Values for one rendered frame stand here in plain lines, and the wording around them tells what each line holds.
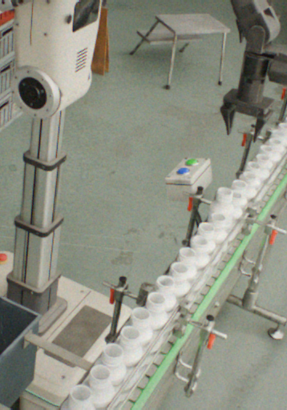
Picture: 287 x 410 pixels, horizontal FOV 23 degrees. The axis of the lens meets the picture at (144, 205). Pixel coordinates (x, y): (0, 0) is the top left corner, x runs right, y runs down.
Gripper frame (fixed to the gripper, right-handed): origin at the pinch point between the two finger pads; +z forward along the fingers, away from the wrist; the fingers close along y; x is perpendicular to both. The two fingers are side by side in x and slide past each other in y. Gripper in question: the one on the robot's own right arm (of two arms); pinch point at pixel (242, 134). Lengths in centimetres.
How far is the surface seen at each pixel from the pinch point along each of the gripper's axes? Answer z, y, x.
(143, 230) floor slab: 130, -75, 129
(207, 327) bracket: 27.9, 9.0, -34.3
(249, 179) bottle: 19.8, 0.0, 15.9
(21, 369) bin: 51, -30, -45
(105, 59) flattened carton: 111, -177, 277
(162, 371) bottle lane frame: 37, 3, -42
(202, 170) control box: 23.3, -14.3, 19.5
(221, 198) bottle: 17.1, -1.7, -1.7
